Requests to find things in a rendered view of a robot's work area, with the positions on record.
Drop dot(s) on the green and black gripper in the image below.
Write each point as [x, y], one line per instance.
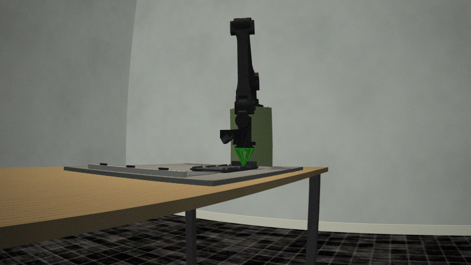
[245, 145]

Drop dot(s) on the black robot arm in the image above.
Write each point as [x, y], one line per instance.
[248, 80]

